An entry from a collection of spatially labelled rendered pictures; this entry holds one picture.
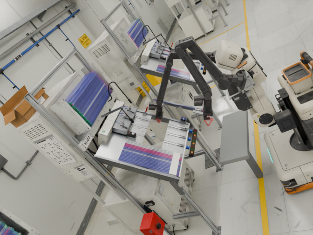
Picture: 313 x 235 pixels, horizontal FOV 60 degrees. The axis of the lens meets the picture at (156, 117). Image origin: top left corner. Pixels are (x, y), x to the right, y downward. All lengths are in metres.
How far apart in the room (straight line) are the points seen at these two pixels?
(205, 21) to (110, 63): 3.74
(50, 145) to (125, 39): 1.59
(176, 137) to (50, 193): 1.89
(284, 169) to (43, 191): 2.71
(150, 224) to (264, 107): 1.19
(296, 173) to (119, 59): 2.24
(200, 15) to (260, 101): 4.77
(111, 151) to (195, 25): 4.97
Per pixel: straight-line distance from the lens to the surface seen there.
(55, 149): 2.42
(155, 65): 3.46
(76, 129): 2.31
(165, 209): 2.62
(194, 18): 6.78
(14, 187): 3.55
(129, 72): 3.44
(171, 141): 2.50
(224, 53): 1.95
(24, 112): 2.38
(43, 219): 3.68
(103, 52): 3.44
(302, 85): 2.19
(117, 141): 2.43
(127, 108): 2.66
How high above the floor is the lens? 2.11
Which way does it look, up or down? 26 degrees down
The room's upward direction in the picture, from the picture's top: 38 degrees counter-clockwise
